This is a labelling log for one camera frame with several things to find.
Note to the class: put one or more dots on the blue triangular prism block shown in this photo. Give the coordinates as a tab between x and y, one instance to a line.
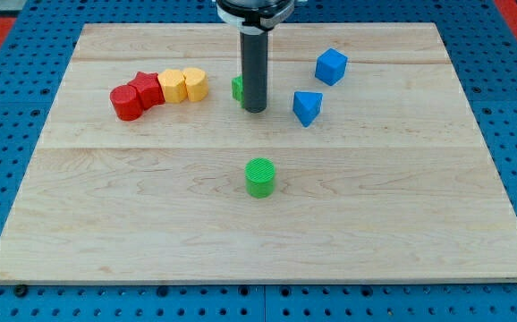
306	106

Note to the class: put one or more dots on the yellow cylinder block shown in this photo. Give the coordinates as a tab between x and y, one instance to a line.
196	83

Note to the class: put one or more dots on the green star block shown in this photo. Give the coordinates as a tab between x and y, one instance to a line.
237	89

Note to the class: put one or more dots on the light wooden board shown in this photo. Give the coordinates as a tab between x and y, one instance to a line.
392	183

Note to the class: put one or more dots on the yellow hexagon block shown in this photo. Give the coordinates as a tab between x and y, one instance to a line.
172	83

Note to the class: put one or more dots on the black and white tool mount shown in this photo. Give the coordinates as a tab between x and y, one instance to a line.
254	17

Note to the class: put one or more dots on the green cylinder block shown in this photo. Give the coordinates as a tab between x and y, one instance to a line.
260	177

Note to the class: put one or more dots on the blue cube block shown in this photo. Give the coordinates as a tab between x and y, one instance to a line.
330	66

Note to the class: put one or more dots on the red cylinder block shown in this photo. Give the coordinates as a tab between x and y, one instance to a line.
126	103

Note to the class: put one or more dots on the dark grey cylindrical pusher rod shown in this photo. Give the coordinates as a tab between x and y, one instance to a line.
254	58

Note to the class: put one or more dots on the red star block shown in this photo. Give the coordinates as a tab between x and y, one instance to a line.
148	89

